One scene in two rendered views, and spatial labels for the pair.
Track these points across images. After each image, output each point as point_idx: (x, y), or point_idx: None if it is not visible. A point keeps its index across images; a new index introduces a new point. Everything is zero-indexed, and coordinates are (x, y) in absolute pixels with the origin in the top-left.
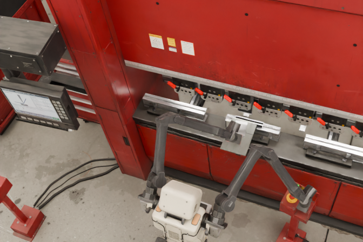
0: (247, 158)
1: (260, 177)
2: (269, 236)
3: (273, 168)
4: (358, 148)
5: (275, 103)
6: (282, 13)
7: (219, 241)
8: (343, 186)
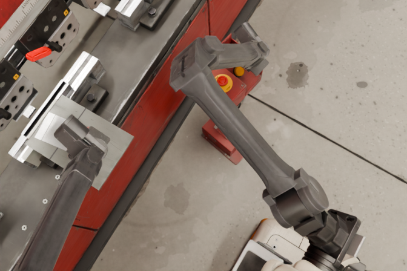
0: (211, 107)
1: (141, 138)
2: (211, 160)
3: (222, 66)
4: None
5: (52, 7)
6: None
7: (204, 240)
8: (211, 2)
